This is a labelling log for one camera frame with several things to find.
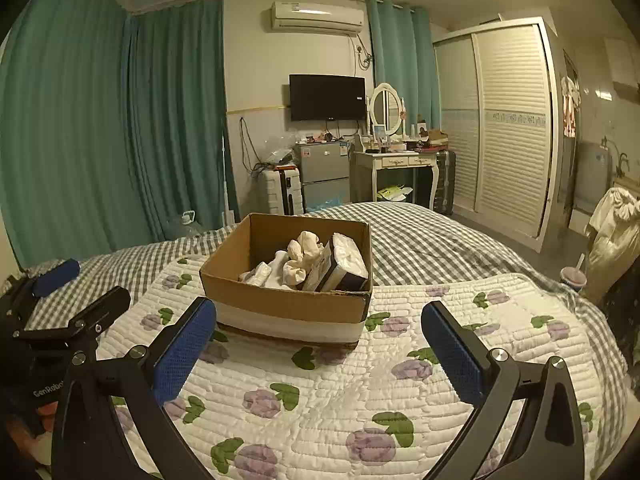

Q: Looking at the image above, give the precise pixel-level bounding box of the white dressing table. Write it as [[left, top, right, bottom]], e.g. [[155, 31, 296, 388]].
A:
[[352, 147, 441, 208]]

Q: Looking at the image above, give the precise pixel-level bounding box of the plastic cup with straw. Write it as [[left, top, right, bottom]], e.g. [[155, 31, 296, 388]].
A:
[[560, 254, 588, 293]]

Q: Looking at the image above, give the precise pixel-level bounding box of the white suitcase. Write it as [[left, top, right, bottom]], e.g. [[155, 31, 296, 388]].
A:
[[260, 166, 304, 216]]

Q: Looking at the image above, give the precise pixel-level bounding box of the white jacket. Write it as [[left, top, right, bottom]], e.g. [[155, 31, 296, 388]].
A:
[[582, 186, 640, 306]]

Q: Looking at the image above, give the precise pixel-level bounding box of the small silver fridge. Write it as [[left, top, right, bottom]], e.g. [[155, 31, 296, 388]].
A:
[[295, 140, 352, 211]]

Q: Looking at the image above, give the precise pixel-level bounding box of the dark suitcase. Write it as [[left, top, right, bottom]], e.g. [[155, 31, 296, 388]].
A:
[[432, 149, 457, 216]]

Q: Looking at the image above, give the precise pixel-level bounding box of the white oval mirror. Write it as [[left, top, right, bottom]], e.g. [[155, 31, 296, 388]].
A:
[[367, 82, 406, 141]]

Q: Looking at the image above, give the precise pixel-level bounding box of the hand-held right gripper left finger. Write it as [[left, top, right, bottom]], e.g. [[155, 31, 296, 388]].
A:
[[51, 296, 218, 480]]

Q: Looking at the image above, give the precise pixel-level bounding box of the light blue curtain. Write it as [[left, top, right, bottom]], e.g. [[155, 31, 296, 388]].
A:
[[365, 0, 443, 133]]

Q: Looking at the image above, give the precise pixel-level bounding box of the brown cardboard box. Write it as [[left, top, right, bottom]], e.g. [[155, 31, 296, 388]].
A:
[[199, 213, 374, 348]]

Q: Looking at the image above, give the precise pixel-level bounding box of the hanging light garment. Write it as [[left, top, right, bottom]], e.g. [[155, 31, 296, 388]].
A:
[[560, 76, 581, 137]]

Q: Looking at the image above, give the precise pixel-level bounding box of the yellow bag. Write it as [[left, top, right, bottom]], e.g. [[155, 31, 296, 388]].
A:
[[376, 185, 413, 202]]

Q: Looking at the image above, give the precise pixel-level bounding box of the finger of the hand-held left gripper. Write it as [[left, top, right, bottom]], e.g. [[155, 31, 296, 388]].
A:
[[12, 286, 132, 353], [0, 258, 82, 331]]

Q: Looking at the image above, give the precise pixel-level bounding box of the wide green curtain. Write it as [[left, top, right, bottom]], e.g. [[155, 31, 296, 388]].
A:
[[0, 0, 156, 271]]

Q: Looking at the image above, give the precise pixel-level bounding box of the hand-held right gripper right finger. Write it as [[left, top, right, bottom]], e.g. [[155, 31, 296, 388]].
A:
[[420, 300, 586, 480]]

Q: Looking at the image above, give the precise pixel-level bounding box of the narrow green curtain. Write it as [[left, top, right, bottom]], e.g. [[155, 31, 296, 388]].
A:
[[122, 0, 238, 246]]

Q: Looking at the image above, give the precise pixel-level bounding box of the white air conditioner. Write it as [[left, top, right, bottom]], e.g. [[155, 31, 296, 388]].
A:
[[270, 1, 366, 37]]

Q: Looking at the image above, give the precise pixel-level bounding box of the white louvred wardrobe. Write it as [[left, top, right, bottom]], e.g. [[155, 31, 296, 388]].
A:
[[432, 16, 560, 253]]

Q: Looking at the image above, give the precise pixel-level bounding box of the white floral quilt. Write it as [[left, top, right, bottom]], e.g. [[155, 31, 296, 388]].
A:
[[95, 255, 616, 480]]

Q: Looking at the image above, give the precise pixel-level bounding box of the white wall cabinet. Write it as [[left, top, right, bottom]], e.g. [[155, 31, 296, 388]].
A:
[[602, 37, 640, 93]]

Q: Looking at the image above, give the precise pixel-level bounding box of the black wall television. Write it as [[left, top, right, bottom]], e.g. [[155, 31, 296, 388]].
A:
[[289, 74, 367, 122]]

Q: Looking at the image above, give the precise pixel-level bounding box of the black floral tissue pack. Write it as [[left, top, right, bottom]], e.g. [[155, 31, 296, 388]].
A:
[[302, 232, 371, 293]]

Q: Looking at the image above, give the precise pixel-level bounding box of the white knotted sock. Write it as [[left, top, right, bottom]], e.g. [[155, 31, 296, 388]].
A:
[[286, 230, 327, 263]]

